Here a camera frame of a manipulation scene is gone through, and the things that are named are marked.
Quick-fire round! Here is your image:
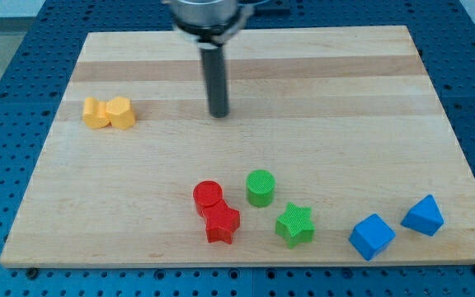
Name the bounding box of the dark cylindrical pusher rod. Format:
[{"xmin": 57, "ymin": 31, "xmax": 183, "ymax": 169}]
[{"xmin": 200, "ymin": 47, "xmax": 229, "ymax": 118}]

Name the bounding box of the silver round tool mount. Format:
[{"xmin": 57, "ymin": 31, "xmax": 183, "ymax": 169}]
[{"xmin": 167, "ymin": 0, "xmax": 254, "ymax": 45}]

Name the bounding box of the blue cube block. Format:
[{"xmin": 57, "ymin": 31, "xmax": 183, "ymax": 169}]
[{"xmin": 349, "ymin": 213, "xmax": 396, "ymax": 261}]

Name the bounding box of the yellow hexagon block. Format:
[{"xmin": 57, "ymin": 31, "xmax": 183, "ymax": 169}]
[{"xmin": 106, "ymin": 97, "xmax": 136, "ymax": 130}]

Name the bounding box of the yellow heart block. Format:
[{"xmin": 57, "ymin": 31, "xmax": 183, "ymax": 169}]
[{"xmin": 82, "ymin": 97, "xmax": 110, "ymax": 130}]

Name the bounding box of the green cylinder block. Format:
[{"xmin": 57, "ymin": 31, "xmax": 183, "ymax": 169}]
[{"xmin": 246, "ymin": 169, "xmax": 275, "ymax": 208}]

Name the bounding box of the red cylinder block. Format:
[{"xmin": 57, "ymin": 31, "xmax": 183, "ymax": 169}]
[{"xmin": 192, "ymin": 180, "xmax": 223, "ymax": 217}]

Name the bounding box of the light wooden board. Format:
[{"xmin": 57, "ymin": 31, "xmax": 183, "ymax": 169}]
[{"xmin": 0, "ymin": 26, "xmax": 475, "ymax": 268}]

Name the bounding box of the red star block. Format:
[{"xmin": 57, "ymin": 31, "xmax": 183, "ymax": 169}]
[{"xmin": 203, "ymin": 200, "xmax": 241, "ymax": 244}]

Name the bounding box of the green star block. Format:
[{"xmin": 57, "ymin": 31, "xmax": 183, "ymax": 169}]
[{"xmin": 275, "ymin": 202, "xmax": 315, "ymax": 249}]

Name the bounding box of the blue triangle block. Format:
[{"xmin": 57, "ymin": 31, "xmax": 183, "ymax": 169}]
[{"xmin": 401, "ymin": 194, "xmax": 444, "ymax": 236}]

